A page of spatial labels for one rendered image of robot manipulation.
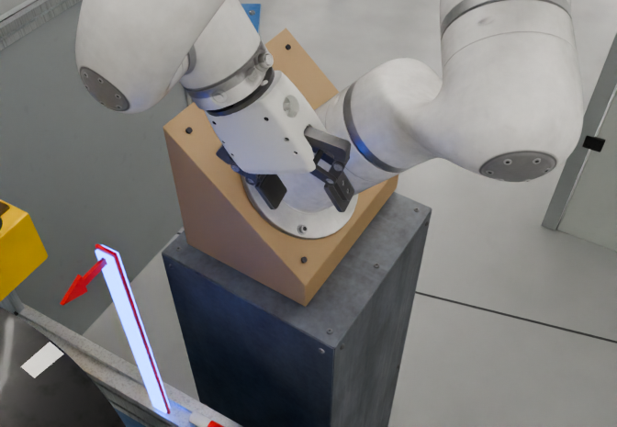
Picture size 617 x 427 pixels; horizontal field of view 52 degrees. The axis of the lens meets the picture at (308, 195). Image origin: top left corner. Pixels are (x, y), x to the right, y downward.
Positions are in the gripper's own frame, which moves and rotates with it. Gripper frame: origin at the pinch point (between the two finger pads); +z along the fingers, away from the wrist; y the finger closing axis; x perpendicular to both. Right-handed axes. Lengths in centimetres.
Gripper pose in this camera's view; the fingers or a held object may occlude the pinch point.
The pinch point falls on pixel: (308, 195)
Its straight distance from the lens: 69.7
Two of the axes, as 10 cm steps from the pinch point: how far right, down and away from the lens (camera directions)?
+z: 4.4, 6.7, 6.0
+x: -4.1, 7.4, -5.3
